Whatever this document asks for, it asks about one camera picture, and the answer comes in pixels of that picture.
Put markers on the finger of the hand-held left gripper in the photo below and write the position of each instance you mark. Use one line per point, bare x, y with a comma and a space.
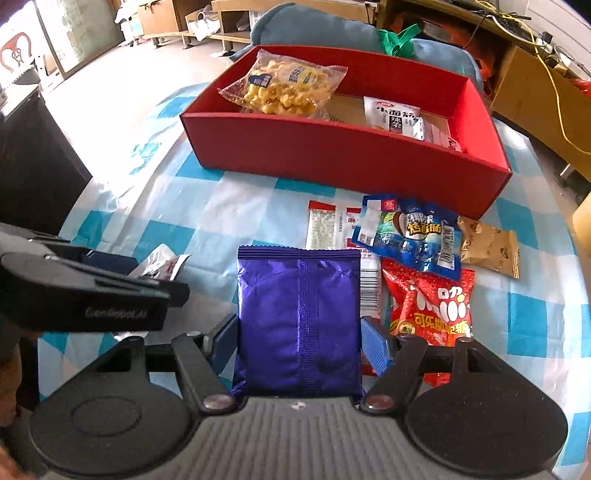
175, 293
111, 262

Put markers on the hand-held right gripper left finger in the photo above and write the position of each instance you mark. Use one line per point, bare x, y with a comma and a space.
226, 337

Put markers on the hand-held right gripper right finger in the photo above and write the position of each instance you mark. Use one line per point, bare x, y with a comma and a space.
376, 346

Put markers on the white packet black red print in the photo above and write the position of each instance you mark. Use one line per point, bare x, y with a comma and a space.
159, 263

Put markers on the red snack packet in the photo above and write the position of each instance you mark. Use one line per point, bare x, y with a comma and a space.
429, 304

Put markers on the purple foil snack packet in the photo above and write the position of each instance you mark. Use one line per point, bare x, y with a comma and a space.
300, 323

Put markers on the blue snack packet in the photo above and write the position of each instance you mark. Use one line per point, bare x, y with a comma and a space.
406, 235

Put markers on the white packet red stripe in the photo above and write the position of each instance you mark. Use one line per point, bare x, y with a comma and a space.
325, 226

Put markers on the small tan snack packet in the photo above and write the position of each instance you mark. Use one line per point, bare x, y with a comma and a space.
489, 249

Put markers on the red cardboard box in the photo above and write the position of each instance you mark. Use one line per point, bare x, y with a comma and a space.
323, 152

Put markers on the small grey white packet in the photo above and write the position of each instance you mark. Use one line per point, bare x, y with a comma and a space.
434, 136

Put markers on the yellow waffle snack packet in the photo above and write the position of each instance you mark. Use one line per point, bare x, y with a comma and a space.
281, 92

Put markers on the white spicy strip packet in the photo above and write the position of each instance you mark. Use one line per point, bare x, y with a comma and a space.
388, 115

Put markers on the blue white checkered tablecloth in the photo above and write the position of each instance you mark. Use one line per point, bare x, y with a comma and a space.
184, 221

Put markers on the black cabinet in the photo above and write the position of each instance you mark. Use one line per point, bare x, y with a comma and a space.
32, 175

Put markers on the crumpled paper bag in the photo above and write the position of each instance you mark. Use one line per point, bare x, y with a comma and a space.
203, 25

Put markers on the orange plastic bag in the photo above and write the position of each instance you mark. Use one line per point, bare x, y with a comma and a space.
487, 74

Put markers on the wooden tv stand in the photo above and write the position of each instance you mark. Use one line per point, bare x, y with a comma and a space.
526, 87

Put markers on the rolled blue blanket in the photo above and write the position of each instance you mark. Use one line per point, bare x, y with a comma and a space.
314, 23

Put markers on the red plastic bag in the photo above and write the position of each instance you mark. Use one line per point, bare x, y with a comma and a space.
581, 87

